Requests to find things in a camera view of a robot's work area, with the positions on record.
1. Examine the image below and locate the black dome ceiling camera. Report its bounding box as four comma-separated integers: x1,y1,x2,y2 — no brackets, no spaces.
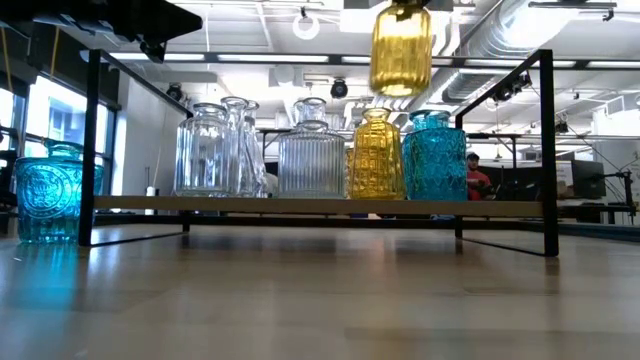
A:
329,78,350,100

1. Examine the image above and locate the black metal wooden shelf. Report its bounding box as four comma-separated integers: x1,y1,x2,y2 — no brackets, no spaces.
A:
78,48,560,258

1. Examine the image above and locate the white ring ceiling fixture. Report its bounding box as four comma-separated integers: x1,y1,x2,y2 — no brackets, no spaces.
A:
292,12,321,41

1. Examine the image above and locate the blue diamond pattern vase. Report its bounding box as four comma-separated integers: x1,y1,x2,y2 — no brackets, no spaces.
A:
402,110,469,202

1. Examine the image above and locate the bright window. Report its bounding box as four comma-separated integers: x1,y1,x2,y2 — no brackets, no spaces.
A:
24,74,119,156

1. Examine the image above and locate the silver flexible duct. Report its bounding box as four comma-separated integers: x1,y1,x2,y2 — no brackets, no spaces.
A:
442,69,501,104

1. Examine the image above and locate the person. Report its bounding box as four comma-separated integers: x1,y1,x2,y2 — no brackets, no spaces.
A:
465,152,494,201

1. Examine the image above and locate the black computer monitor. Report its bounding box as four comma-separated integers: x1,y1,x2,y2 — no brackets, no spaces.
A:
572,159,607,200

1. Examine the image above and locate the black aluminium rig frame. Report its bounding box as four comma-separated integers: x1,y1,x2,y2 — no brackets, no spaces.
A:
94,214,640,241

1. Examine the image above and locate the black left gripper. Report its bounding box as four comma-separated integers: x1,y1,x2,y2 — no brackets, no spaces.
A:
19,0,204,64

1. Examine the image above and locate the large white ventilation duct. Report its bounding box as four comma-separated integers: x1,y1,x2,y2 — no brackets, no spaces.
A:
464,0,581,59

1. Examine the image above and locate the yellow ribbed glass jar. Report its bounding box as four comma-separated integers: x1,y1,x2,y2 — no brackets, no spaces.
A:
368,2,434,99

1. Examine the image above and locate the tall yellow square-pattern vase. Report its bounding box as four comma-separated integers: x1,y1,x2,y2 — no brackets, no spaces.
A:
348,107,407,201

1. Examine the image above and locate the clear ribbed wide-neck jar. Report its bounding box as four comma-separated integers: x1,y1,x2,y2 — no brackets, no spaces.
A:
173,102,240,198

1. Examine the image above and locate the black overhead crossbar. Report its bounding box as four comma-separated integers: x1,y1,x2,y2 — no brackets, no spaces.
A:
102,49,640,71

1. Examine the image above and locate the clear ribbed squat bottle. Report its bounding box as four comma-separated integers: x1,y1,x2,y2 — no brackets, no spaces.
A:
277,119,347,200

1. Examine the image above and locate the blue medallion squat jar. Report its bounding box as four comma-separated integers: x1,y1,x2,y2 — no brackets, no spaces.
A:
14,139,104,245

